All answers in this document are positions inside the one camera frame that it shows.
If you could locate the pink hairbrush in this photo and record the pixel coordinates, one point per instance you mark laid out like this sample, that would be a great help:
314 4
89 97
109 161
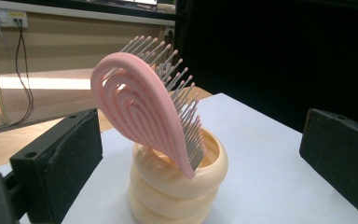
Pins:
143 109

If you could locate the small white wall socket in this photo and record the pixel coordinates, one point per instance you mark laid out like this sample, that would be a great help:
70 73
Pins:
169 32

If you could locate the white wall outlet strip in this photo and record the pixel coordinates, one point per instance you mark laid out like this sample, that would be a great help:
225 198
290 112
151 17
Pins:
6 18

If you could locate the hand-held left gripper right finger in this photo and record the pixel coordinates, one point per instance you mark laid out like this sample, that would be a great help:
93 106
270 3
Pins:
341 155

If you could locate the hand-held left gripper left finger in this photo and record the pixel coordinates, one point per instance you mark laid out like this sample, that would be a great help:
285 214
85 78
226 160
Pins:
59 161

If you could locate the white table board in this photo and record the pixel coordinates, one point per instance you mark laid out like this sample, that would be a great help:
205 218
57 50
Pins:
261 161

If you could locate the cream ribbed cup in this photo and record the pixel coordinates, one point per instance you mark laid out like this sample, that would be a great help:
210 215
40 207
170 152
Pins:
167 199

